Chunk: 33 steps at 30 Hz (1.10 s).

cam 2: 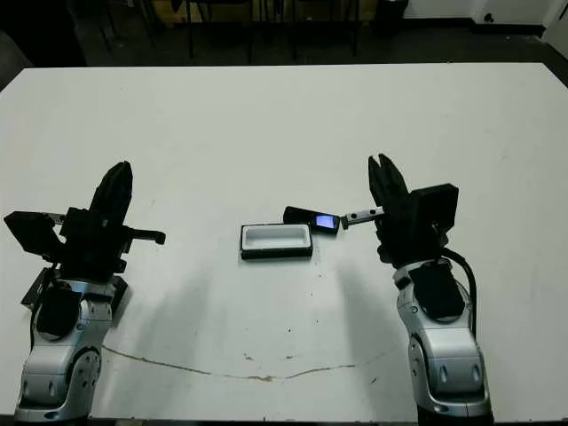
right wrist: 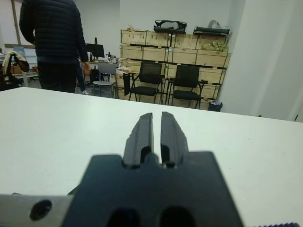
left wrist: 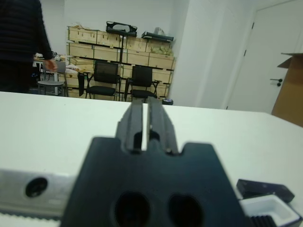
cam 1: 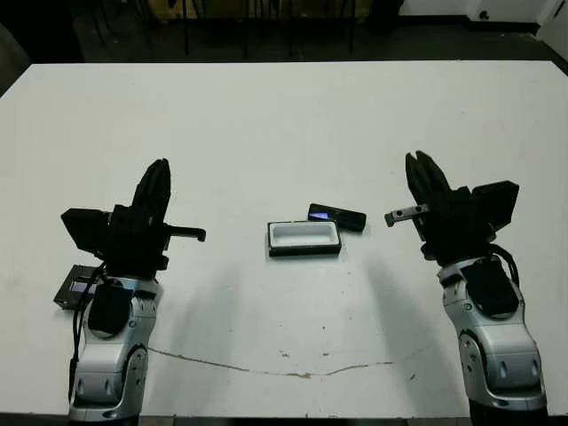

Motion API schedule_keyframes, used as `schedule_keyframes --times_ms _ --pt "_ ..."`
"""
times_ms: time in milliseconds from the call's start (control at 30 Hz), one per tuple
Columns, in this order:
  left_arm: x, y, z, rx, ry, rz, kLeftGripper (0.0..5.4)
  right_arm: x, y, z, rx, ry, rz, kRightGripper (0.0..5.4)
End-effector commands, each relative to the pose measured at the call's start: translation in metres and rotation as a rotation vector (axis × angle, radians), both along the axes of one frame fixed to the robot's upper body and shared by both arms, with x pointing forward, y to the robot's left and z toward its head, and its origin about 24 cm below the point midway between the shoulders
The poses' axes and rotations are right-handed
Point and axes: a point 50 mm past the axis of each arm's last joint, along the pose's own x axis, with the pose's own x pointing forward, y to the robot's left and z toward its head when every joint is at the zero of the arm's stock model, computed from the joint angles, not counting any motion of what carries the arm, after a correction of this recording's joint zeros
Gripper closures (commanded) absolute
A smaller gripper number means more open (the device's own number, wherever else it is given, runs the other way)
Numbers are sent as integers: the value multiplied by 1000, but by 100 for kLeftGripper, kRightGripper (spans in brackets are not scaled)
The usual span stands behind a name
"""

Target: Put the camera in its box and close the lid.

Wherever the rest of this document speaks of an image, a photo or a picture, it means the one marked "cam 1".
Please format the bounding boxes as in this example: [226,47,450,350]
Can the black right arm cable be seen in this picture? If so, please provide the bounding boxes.
[487,246,524,289]

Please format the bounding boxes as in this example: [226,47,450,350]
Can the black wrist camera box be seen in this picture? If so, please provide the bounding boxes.
[60,207,113,257]
[470,179,520,235]

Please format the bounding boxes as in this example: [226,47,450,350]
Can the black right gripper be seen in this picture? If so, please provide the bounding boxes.
[383,150,494,268]

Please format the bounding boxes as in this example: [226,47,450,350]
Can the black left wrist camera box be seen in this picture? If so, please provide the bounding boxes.
[60,207,113,257]

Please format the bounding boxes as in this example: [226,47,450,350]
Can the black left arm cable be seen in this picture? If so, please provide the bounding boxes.
[67,261,107,405]

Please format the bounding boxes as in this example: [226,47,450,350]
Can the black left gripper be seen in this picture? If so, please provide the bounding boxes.
[99,157,208,280]

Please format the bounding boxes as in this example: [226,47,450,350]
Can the black box lid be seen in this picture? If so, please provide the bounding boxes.
[52,264,106,312]

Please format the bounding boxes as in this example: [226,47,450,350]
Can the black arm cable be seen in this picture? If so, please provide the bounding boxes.
[67,261,107,405]
[487,246,524,289]

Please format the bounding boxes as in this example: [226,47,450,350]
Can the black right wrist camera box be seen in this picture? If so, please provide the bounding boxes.
[470,179,520,235]

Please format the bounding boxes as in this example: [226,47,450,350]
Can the black box base white lining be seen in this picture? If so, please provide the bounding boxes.
[266,219,343,259]

